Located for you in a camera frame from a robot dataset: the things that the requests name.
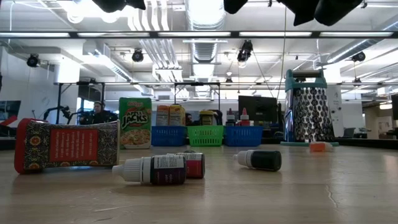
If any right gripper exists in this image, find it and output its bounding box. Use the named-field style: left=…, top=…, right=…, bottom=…
left=276, top=0, right=363, bottom=27

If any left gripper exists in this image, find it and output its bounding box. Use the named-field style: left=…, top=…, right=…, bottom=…
left=91, top=0, right=146, bottom=14

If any red icing bottle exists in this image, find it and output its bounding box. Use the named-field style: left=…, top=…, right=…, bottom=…
left=238, top=107, right=251, bottom=127

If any yellow Corn Pops box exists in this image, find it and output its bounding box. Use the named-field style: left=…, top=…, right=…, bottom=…
left=169, top=103, right=187, bottom=127

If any green Apple Jacks box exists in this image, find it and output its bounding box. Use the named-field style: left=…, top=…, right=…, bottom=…
left=118, top=96, right=152, bottom=150

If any small orange food colouring bottle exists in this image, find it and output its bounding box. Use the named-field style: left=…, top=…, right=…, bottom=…
left=309, top=141, right=333, bottom=153

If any long strip light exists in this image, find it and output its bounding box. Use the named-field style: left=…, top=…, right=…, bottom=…
left=0, top=32, right=71, bottom=38
left=320, top=31, right=394, bottom=38
left=238, top=31, right=313, bottom=38
left=157, top=31, right=231, bottom=38
left=76, top=31, right=150, bottom=38

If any black computer monitor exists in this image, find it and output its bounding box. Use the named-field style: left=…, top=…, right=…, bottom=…
left=238, top=95, right=279, bottom=127

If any white pillar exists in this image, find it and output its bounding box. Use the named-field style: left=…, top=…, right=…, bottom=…
left=326, top=85, right=345, bottom=138

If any blue plastic basket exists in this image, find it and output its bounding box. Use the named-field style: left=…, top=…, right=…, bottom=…
left=151, top=125, right=188, bottom=147
left=223, top=125, right=264, bottom=147

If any grey office chair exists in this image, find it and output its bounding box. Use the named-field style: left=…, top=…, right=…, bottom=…
left=341, top=127, right=358, bottom=139

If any green plastic basket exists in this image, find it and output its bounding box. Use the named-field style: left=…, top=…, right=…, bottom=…
left=187, top=124, right=224, bottom=147

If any dark monitor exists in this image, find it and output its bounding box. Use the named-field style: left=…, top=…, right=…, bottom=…
left=391, top=94, right=398, bottom=121

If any black label dropper bottle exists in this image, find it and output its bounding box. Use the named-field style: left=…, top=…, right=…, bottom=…
left=233, top=149, right=282, bottom=172

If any red patterned carton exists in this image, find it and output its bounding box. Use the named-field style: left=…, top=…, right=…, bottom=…
left=14, top=118, right=121, bottom=175

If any small red food colouring bottle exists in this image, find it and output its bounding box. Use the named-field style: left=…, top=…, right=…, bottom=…
left=167, top=152, right=206, bottom=180

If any small purple food colouring bottle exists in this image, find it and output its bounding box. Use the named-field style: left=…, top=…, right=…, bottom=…
left=111, top=154, right=187, bottom=187

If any thin hanging cable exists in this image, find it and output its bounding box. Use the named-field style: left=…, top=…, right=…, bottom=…
left=276, top=0, right=289, bottom=99

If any silver ventilation duct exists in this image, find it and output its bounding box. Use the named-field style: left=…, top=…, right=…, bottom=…
left=185, top=0, right=228, bottom=99

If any black background station frame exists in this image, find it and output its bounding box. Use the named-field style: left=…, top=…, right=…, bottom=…
left=54, top=81, right=106, bottom=125
left=173, top=82, right=221, bottom=127

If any metal box grater teal handle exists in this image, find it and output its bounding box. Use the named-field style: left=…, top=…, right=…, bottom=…
left=279, top=68, right=340, bottom=147

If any dark wall screen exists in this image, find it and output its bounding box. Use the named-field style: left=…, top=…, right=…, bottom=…
left=0, top=100, right=22, bottom=127

